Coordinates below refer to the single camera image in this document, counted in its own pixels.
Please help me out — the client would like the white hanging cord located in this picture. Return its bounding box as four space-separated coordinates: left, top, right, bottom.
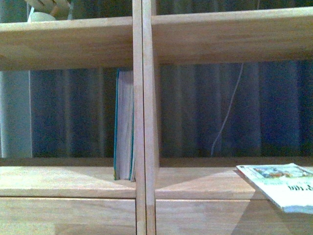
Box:
210 62 245 156

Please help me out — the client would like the light wooden bookshelf unit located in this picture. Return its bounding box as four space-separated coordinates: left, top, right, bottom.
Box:
0 0 313 235

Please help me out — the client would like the pale round decor item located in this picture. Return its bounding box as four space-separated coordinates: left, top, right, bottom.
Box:
26 0 71 23

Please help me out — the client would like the dark blue curtain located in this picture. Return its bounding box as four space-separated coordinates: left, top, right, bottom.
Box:
29 0 313 159

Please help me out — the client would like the teal cover upright book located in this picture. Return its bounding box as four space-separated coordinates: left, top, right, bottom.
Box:
113 69 135 182

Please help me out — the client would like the white illustrated paperback book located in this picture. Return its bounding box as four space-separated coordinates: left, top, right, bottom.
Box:
236 163 313 214

